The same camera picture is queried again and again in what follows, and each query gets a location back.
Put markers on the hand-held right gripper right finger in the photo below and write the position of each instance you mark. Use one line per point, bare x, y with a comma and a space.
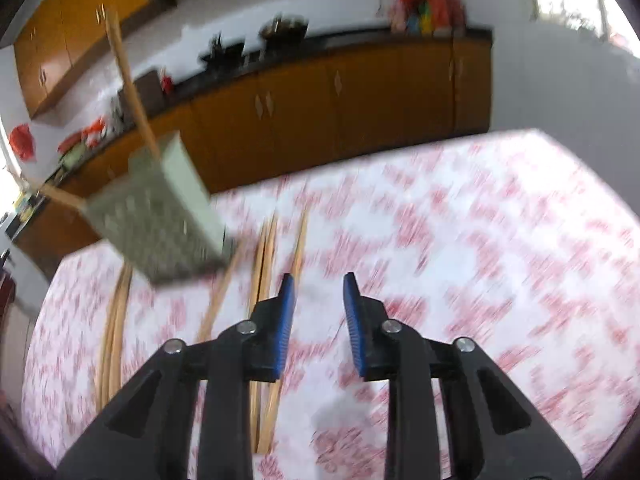
353, 330

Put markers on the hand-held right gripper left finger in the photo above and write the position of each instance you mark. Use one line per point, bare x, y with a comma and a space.
286, 325

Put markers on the group of wooden chopsticks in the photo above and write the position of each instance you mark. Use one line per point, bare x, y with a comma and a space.
270, 255

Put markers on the green perforated utensil holder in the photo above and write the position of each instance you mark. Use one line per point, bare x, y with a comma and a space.
160, 220

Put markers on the tan wooden chopstick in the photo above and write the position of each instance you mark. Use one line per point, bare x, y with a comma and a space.
131, 90
60, 197

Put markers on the red floral tablecloth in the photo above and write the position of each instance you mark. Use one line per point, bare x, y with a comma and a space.
475, 260

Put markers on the wooden base cabinets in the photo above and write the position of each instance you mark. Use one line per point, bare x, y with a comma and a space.
350, 110

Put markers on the small red bottle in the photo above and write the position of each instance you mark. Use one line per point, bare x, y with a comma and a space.
166, 85

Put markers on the dark brown cutting board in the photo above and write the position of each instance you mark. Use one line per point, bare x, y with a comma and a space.
149, 91

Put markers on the small red plastic bag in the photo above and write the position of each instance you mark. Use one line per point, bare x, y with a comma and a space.
95, 130

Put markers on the wok with metal lid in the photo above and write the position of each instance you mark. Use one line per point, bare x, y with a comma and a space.
282, 30

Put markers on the black kitchen countertop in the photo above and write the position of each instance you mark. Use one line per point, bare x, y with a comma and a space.
400, 37

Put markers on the red plastic bag on wall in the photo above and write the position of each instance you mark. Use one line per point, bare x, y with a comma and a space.
21, 142

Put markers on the wooden wall cabinets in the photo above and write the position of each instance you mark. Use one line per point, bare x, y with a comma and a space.
65, 35

